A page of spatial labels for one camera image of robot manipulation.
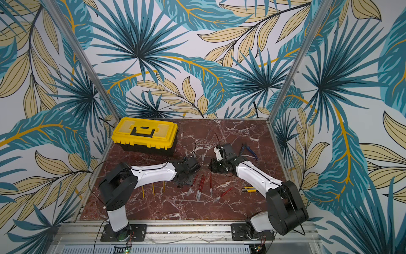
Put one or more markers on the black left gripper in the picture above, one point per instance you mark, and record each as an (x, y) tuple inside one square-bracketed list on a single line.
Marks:
[(191, 180)]

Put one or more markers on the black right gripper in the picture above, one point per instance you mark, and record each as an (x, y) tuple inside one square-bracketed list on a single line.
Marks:
[(217, 166)]

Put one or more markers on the red carving knife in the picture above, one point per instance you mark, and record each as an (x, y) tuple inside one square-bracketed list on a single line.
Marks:
[(201, 190), (211, 184), (191, 186), (200, 187)]

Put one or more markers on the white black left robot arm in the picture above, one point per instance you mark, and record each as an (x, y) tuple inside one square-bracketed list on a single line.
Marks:
[(118, 185)]

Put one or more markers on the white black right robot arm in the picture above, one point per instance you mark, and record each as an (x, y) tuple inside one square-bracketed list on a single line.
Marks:
[(285, 208)]

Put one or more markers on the red carving knife angled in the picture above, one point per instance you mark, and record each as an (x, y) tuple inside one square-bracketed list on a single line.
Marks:
[(223, 194)]

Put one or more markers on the yellow black utility knife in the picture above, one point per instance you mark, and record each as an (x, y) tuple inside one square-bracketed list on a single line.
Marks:
[(249, 189)]

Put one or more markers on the yellow black plastic toolbox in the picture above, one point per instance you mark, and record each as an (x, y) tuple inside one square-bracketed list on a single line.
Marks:
[(146, 136)]

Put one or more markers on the blue handled pliers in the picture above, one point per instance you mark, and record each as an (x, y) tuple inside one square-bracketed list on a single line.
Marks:
[(247, 148)]

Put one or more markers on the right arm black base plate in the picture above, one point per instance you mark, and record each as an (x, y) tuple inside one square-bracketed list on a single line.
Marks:
[(245, 232)]

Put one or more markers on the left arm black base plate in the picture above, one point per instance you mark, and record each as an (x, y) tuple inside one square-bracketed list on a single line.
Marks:
[(132, 232)]

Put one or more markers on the aluminium front frame rail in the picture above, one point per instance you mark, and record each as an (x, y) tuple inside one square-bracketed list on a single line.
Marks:
[(175, 231)]

